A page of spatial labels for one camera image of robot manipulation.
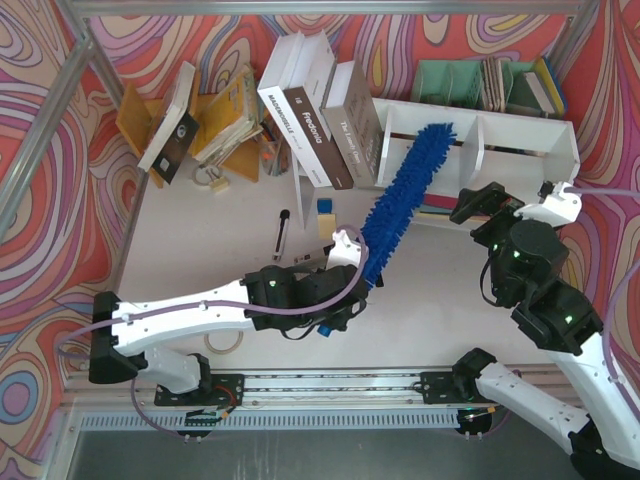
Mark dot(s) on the black white paperback book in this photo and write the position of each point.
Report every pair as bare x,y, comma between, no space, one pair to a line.
172,128

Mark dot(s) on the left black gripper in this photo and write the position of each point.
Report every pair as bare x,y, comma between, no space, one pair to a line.
357,288

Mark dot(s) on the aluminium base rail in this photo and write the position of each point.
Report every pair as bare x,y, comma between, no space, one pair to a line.
313,388

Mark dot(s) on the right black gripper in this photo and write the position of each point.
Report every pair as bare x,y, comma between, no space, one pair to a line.
496,220

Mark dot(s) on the blue microfiber duster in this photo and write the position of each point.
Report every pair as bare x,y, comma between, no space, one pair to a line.
389,218

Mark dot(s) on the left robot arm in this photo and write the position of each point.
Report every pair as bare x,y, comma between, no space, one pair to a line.
128,339

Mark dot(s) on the stack of coloured folders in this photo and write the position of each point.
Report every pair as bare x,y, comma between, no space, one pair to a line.
438,205

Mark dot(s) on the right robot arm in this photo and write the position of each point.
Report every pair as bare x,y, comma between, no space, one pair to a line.
525,257

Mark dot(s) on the masking tape roll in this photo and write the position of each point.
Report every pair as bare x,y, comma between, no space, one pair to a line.
223,343

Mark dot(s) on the brown Fredonia book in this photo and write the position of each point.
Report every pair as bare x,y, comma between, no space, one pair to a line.
323,164

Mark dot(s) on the yellow sticky note pad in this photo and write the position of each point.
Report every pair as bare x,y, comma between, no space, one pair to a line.
326,223

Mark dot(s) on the grey Lonely City book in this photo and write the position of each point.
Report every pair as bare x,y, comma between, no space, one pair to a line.
351,115

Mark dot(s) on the yellow worn books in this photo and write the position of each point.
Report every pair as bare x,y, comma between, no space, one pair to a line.
228,120

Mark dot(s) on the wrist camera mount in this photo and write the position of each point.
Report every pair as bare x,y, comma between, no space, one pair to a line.
558,206
346,251

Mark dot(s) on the blue eraser block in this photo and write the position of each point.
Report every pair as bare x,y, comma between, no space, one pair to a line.
324,206

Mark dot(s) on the black white utility knife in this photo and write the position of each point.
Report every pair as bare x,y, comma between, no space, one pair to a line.
283,223

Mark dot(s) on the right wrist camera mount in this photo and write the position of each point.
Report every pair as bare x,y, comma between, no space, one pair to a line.
558,206

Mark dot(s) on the green file organizer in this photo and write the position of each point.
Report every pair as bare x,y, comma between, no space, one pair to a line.
472,84

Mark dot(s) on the blue yellow book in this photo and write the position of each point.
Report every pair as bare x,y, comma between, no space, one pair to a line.
543,69

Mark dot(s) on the grey black stapler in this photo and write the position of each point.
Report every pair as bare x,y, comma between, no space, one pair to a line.
314,259

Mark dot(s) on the small white shelf stand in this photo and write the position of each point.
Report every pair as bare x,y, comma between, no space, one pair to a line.
304,192

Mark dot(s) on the white Mademoiselle book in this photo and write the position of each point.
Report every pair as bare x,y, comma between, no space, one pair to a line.
271,89

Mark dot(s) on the white bookshelf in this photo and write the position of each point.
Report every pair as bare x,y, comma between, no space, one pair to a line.
518,152

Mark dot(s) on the brass padlock with ring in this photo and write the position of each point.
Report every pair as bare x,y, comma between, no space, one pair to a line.
210,178

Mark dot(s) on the pencil cup with pencils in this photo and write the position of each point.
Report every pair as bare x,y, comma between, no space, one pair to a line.
274,154

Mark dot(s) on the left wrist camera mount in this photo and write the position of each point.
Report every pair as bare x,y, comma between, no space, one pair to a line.
346,251

